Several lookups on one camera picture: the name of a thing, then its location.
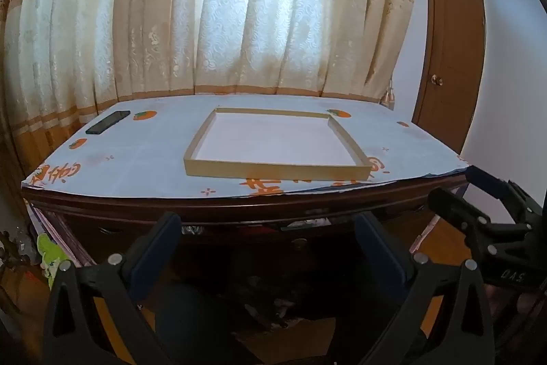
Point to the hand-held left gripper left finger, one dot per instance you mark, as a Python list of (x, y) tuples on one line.
[(149, 251)]

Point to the curtain tassel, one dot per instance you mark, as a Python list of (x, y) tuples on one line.
[(388, 95)]

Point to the dark wooden desk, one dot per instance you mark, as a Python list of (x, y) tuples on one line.
[(213, 211)]

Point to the brass door knob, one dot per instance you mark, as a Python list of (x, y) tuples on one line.
[(436, 80)]

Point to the green printed cloth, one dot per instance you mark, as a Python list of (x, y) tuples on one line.
[(47, 251)]

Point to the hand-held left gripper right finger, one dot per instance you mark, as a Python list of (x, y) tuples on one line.
[(378, 251)]

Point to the black smartphone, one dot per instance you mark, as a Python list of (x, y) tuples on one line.
[(107, 122)]

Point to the cream and orange curtain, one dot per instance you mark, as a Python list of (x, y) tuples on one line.
[(256, 27)]

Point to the shallow cardboard tray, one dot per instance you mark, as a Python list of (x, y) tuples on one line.
[(256, 170)]

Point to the wooden desk with tablecloth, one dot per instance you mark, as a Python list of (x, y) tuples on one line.
[(141, 159)]

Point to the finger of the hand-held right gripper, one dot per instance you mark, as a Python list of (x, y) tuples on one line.
[(487, 182), (453, 206)]

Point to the purple striped sheet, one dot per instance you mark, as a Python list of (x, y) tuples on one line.
[(64, 232)]

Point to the wooden side drawer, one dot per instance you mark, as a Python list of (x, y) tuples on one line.
[(128, 236)]

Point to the brown wooden door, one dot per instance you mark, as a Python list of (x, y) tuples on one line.
[(448, 70)]

